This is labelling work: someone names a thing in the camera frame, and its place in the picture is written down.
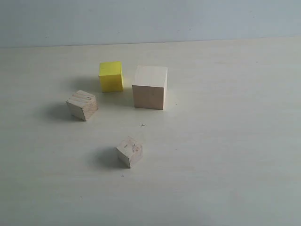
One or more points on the large light wooden cube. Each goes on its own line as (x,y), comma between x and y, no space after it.
(149,87)

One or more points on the yellow cube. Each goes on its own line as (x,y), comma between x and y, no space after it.
(111,76)

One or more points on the small pale wooden cube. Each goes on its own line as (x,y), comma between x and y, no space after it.
(129,151)

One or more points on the medium grained wooden cube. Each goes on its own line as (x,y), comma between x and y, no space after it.
(82,105)

